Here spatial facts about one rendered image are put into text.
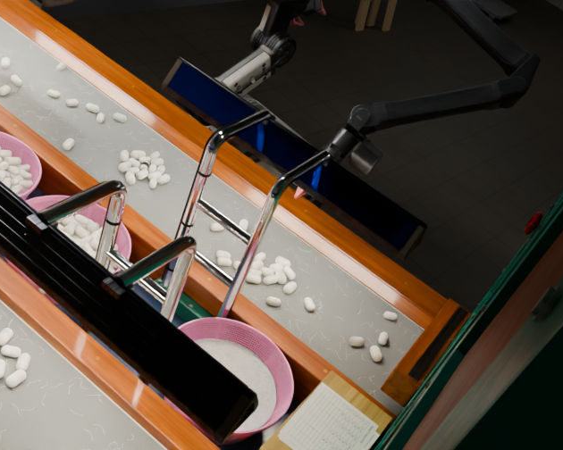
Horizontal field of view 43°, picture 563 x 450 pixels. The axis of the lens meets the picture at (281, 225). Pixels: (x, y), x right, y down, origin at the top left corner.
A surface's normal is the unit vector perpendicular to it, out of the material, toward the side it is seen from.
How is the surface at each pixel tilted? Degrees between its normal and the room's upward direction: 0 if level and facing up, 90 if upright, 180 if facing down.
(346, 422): 0
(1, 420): 0
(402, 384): 90
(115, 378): 0
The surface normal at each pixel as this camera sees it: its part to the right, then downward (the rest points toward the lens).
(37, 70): 0.33, -0.72
